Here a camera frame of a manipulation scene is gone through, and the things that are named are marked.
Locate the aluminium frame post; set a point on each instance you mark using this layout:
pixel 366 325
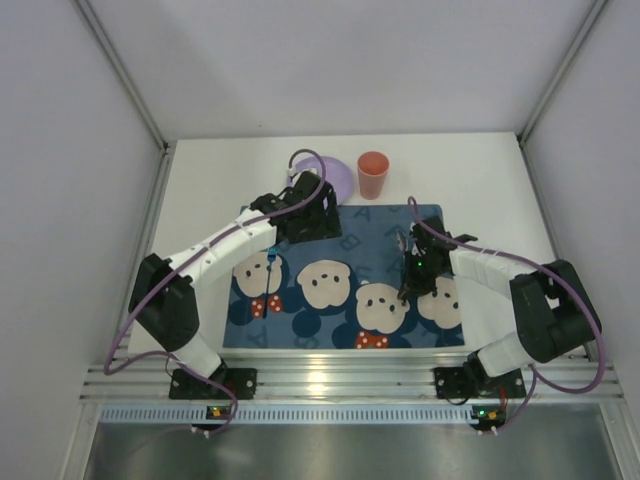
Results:
pixel 594 14
pixel 99 33

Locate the left aluminium frame post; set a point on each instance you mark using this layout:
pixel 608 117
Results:
pixel 99 33

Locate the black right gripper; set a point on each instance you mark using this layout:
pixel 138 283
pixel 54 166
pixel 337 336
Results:
pixel 415 275

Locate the aluminium mounting rail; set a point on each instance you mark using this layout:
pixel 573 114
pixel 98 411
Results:
pixel 398 376

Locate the blue cartoon placemat cloth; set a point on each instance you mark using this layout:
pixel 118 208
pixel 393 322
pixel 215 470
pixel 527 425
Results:
pixel 341 293

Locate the white slotted cable duct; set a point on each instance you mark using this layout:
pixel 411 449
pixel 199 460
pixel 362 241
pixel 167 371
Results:
pixel 299 414

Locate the right aluminium frame post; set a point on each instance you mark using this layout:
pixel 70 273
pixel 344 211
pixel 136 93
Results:
pixel 594 14

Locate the purple plastic plate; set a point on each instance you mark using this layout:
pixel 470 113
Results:
pixel 338 174

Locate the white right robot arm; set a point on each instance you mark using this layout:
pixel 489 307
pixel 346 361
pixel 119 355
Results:
pixel 552 311

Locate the green handled metal spoon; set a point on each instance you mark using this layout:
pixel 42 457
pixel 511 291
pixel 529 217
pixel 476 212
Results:
pixel 402 241

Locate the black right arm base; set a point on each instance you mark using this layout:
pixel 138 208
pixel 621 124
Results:
pixel 453 383

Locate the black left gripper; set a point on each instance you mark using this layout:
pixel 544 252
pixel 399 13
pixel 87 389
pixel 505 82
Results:
pixel 323 216

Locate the orange plastic cup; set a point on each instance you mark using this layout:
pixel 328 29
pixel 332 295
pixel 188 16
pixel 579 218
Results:
pixel 372 169

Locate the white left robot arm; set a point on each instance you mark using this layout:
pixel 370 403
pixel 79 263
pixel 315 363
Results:
pixel 164 300

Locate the blue handled fork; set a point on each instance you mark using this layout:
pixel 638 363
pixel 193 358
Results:
pixel 272 257

